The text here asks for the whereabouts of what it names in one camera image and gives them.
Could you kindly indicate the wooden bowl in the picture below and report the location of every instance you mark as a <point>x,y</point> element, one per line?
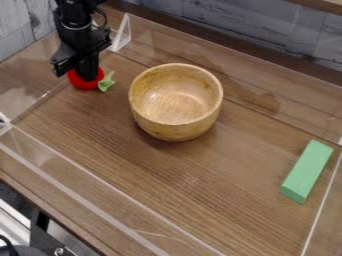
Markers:
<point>175,100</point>

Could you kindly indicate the black table leg bracket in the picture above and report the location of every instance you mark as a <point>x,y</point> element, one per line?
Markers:
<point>52,239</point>

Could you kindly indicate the red plush fruit green leaf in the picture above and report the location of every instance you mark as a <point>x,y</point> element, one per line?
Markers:
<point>103,82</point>

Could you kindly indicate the green rectangular block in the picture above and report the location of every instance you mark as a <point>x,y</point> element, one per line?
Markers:
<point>306,171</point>

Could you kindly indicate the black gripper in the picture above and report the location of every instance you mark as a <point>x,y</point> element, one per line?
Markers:
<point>77,52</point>

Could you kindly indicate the clear acrylic corner bracket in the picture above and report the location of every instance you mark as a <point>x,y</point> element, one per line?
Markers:
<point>120,36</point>

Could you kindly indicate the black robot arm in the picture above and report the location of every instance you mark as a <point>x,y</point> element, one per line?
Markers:
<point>79,15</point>

